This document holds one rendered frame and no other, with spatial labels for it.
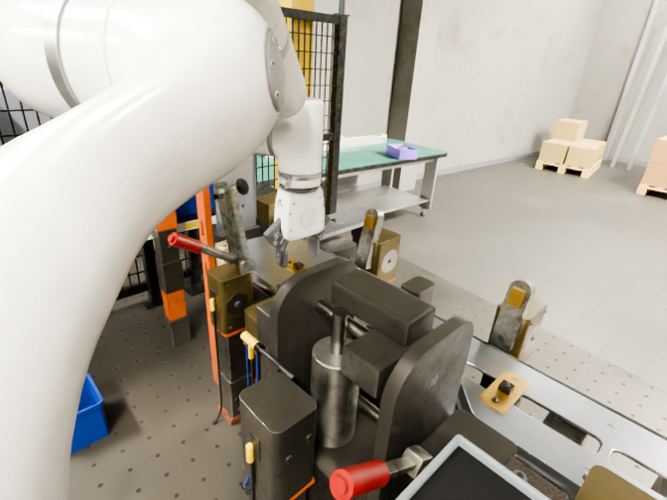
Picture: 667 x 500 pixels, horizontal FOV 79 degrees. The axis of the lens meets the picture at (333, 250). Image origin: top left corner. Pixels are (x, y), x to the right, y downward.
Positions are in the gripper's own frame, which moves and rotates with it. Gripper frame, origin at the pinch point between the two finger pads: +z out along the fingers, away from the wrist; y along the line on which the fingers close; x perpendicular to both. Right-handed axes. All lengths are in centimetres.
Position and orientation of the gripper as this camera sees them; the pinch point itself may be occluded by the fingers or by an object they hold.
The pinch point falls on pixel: (298, 255)
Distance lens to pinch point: 86.1
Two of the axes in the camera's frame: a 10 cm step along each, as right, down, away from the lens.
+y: 7.2, -2.6, 6.4
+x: -6.9, -3.5, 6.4
